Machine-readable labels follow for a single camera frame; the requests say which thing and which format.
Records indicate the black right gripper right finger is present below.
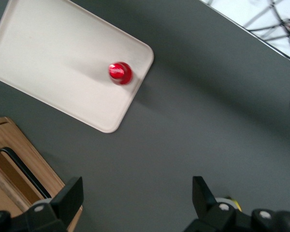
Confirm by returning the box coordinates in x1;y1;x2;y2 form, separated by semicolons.
183;176;290;232

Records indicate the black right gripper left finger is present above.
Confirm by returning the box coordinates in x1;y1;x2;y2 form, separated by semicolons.
0;176;84;232

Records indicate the red coke bottle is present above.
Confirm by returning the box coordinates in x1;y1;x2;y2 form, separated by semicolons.
108;61;133;86

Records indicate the beige rectangular tray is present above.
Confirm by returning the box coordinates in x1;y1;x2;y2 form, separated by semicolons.
0;0;155;134

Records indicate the yellow lemon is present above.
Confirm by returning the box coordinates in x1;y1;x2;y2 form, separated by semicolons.
228;196;243;211

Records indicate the wooden drawer cabinet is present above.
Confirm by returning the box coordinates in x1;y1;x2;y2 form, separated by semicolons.
0;116;84;232

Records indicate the black lower drawer handle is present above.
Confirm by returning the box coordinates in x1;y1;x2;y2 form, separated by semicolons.
0;146;53;199

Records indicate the black floor cable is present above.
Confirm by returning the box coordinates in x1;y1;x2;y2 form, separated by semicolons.
265;0;290;46
245;20;290;33

